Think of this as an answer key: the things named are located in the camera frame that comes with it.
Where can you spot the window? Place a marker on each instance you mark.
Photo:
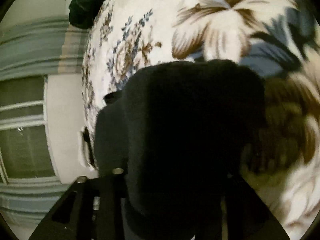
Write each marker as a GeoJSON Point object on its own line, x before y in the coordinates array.
{"type": "Point", "coordinates": [25, 142]}

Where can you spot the black and white sweater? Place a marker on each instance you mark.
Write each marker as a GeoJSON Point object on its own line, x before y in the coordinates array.
{"type": "Point", "coordinates": [187, 117]}

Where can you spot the dark green duvet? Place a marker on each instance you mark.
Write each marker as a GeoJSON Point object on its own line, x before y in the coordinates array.
{"type": "Point", "coordinates": [87, 2]}

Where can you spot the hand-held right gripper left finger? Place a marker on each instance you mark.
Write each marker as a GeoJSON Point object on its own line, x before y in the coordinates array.
{"type": "Point", "coordinates": [110, 205]}

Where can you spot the white garment with black trim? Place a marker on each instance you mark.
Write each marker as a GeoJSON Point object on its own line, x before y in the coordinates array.
{"type": "Point", "coordinates": [83, 150]}

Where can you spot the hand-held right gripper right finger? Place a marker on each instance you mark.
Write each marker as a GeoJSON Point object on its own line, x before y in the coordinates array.
{"type": "Point", "coordinates": [250, 212]}

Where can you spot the floral blanket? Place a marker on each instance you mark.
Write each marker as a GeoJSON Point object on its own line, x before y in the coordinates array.
{"type": "Point", "coordinates": [150, 17]}

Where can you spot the green striped curtain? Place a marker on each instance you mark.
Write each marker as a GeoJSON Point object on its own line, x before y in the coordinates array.
{"type": "Point", "coordinates": [27, 200]}
{"type": "Point", "coordinates": [32, 47]}

